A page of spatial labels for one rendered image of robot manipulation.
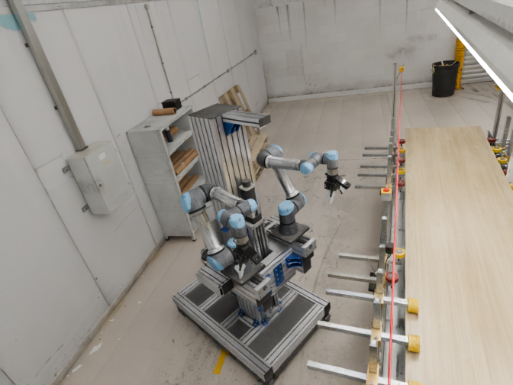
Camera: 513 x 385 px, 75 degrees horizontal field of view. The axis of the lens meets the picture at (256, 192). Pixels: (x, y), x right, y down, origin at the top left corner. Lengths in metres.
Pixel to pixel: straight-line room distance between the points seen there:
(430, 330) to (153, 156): 3.19
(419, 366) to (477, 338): 0.36
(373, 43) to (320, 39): 1.33
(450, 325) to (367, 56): 8.09
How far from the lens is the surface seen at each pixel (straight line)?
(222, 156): 2.10
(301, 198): 2.54
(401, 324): 2.52
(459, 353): 2.11
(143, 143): 4.06
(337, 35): 9.53
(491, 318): 2.30
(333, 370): 1.89
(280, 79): 9.89
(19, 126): 3.25
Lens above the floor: 2.57
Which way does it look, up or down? 29 degrees down
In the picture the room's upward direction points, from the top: 11 degrees counter-clockwise
